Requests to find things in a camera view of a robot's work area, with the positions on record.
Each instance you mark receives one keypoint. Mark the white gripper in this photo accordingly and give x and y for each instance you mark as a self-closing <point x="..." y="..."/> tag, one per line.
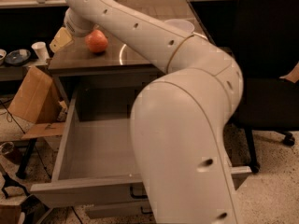
<point x="76" y="26"/>

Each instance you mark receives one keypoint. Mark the red apple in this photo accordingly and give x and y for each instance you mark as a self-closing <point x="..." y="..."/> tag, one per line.
<point x="96" y="41"/>

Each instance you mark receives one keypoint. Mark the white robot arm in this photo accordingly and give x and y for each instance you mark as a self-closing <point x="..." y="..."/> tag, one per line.
<point x="188" y="61"/>

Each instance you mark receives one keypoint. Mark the open grey top drawer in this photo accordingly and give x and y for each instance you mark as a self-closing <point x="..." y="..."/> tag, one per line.
<point x="93" y="159"/>

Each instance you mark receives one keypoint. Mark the grey lower drawer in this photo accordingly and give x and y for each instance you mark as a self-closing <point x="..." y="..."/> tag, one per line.
<point x="117" y="209"/>

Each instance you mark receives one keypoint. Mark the white paper cup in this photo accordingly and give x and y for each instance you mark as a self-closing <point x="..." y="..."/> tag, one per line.
<point x="40" y="50"/>

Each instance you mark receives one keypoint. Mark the dark round dish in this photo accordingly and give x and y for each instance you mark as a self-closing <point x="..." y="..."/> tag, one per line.
<point x="18" y="57"/>

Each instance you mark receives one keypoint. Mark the small white bowl at left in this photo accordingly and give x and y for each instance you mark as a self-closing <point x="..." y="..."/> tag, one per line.
<point x="3" y="55"/>

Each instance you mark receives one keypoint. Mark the low side shelf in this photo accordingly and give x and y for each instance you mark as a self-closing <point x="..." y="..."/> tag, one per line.
<point x="13" y="73"/>

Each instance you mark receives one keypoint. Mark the brown cardboard box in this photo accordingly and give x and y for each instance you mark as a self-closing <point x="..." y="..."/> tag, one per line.
<point x="38" y="101"/>

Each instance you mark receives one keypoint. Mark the white ceramic bowl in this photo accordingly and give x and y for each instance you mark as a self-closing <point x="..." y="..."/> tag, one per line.
<point x="179" y="24"/>

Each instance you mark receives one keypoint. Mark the black stool leg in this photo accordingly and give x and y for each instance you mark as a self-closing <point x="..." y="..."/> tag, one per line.
<point x="25" y="158"/>

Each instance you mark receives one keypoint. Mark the black office chair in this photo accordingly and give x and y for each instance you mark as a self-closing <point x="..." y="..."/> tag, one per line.
<point x="265" y="43"/>

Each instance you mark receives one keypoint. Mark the black top drawer handle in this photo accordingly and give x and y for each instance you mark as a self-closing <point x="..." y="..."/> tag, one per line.
<point x="138" y="193"/>

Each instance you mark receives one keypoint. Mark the black drawer handle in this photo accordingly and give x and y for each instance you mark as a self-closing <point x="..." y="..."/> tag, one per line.
<point x="138" y="193"/>
<point x="145" y="211"/>

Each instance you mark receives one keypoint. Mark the black lower drawer handle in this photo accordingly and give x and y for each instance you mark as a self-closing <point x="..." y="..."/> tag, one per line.
<point x="145" y="211"/>

